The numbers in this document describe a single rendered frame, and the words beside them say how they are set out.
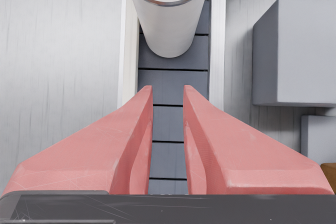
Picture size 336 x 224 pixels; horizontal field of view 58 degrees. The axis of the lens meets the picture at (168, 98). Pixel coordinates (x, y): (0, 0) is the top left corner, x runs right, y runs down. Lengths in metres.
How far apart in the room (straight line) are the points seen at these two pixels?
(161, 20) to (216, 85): 0.07
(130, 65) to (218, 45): 0.09
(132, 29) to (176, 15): 0.11
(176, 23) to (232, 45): 0.19
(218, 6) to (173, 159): 0.16
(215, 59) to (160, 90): 0.10
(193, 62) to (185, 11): 0.14
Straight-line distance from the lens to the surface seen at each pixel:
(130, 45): 0.29
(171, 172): 0.33
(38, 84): 0.41
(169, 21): 0.20
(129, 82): 0.29
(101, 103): 0.38
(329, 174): 0.37
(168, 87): 0.32
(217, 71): 0.24
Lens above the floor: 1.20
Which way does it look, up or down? 87 degrees down
